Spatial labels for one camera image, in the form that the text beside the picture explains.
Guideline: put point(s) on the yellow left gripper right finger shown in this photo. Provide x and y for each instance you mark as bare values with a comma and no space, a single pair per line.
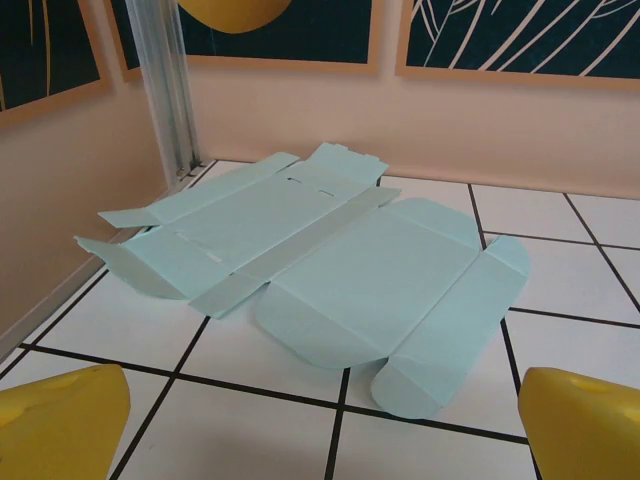
585,430

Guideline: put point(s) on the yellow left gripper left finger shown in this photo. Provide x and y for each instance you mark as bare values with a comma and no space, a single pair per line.
50,430

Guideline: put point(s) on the light teal paper box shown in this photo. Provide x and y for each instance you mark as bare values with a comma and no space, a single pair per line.
350,280

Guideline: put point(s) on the aluminium corner post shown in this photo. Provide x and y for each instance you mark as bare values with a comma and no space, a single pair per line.
165,100

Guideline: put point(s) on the wall panel with leaf outlines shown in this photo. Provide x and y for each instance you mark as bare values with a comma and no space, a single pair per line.
500,30

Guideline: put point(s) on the wall panel with orange oval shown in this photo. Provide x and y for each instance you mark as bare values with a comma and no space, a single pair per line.
300,30

